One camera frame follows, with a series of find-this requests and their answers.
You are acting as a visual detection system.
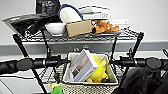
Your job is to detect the pale woven basket dark spots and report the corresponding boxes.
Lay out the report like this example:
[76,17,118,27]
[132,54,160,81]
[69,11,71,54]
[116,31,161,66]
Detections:
[61,52,119,94]

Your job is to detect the yellow plush toy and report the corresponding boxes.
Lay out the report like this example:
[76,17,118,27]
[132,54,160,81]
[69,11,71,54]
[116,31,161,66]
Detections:
[85,54,109,84]

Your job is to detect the large green plastic bowl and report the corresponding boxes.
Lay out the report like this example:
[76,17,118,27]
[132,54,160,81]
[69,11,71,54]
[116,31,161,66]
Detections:
[49,83,65,94]

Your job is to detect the white bowl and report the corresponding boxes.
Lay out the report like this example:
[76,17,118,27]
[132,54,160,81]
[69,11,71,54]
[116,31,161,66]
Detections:
[44,21,67,37]

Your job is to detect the thin white flat box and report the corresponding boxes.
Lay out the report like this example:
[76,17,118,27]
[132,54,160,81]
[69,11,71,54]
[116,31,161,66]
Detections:
[106,18,130,27]

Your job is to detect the orange plush toy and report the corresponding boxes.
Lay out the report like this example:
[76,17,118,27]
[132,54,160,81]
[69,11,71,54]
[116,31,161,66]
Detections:
[90,19,120,35]

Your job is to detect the small brown cardboard box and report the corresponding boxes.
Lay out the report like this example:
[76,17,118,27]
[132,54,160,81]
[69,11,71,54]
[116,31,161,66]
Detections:
[65,19,94,38]

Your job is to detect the white round pouch blue trim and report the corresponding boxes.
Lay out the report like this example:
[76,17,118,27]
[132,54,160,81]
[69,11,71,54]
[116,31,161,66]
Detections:
[58,3,85,24]

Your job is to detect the white flat box dark print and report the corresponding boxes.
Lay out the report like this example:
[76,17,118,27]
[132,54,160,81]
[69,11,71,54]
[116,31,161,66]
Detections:
[81,12,112,22]

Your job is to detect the black square bag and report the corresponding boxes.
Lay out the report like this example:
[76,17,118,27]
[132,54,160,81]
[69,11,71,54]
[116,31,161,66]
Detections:
[35,0,62,18]

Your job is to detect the plain white flat box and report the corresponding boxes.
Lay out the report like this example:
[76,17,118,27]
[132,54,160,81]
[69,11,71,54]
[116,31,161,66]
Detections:
[78,4,111,15]

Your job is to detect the black wire shelf rack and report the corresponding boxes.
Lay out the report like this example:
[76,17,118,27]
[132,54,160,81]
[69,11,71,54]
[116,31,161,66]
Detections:
[11,24,146,94]

